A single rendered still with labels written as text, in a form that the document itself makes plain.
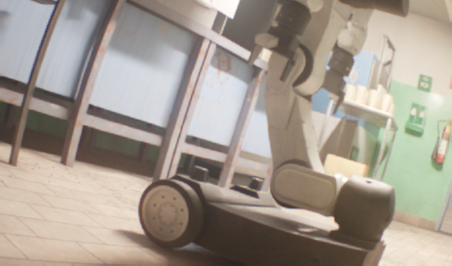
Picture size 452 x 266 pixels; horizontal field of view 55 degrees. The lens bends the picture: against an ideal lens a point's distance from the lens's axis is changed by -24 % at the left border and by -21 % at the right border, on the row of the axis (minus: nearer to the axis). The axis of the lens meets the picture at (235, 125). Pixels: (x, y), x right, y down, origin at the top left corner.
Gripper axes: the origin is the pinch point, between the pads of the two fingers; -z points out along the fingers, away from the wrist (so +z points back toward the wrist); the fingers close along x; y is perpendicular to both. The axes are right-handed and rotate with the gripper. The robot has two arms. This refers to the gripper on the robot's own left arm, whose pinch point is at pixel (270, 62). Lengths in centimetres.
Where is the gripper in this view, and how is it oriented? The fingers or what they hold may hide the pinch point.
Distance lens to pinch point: 144.0
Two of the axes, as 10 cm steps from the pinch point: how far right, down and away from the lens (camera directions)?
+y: -4.7, -1.7, -8.6
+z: 4.6, -8.8, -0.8
